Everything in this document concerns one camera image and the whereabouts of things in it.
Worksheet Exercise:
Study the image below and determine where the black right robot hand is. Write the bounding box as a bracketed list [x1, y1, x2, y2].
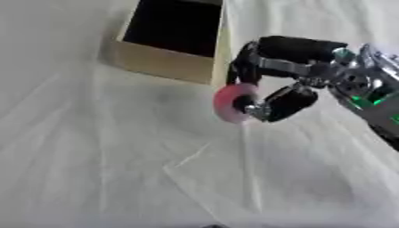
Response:
[224, 35, 351, 123]

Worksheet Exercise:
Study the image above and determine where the pink round disc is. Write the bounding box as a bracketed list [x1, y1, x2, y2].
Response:
[212, 82, 262, 125]

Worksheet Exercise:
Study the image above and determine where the tan cardboard box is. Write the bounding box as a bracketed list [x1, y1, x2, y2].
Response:
[98, 0, 234, 86]

